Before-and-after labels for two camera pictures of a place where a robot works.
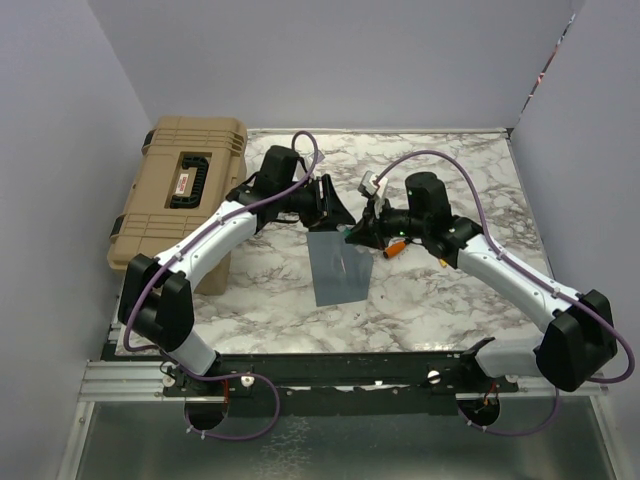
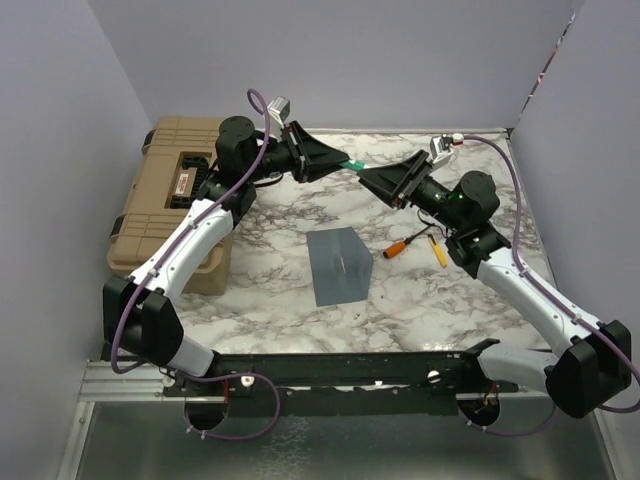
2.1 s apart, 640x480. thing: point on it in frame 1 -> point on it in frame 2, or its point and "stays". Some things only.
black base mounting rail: [340, 383] stays
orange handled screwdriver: [395, 248] stays
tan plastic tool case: [187, 165] stays
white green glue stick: [345, 228] -> [354, 165]
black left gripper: [330, 207] -> [314, 158]
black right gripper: [370, 228] -> [400, 179]
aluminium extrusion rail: [130, 381] stays
